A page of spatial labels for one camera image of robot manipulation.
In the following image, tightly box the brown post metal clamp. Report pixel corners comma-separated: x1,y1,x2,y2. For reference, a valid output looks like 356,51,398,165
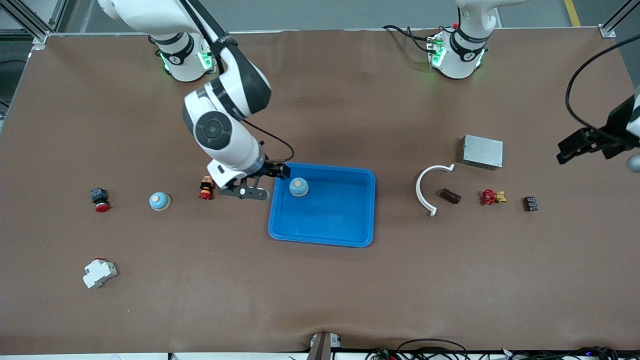
306,331,344,360

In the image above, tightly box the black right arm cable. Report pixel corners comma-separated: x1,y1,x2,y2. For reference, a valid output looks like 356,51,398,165
180,0,296,165

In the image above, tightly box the silver metal box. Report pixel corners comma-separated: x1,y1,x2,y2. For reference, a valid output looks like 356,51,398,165
461,134,504,171

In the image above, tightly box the white circuit breaker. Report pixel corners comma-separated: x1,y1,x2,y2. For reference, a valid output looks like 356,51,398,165
82,258,119,290

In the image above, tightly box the brass valve red handle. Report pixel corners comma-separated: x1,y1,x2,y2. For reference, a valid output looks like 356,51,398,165
480,188,508,207

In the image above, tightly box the white half-ring pipe clamp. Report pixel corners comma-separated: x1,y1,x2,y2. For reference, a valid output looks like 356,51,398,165
415,163,456,217

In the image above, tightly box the aluminium frame strut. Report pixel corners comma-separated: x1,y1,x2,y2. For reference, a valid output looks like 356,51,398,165
599,0,640,40
0,0,68,51

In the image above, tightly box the orange red push button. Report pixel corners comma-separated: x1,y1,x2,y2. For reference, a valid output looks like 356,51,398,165
198,175,216,201

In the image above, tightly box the black red emergency button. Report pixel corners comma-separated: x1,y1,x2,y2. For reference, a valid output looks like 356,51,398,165
90,187,112,214

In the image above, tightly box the blue plastic tray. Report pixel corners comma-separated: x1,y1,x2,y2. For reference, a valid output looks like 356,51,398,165
267,162,377,249

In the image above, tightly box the black floor cable bundle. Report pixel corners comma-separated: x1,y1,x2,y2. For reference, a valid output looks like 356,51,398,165
364,338,640,360

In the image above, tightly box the blue round bell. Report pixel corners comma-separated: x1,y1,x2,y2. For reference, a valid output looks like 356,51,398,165
288,177,310,198
149,191,172,212

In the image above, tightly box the black arm base cable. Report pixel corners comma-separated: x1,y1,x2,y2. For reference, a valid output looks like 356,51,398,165
382,24,432,53

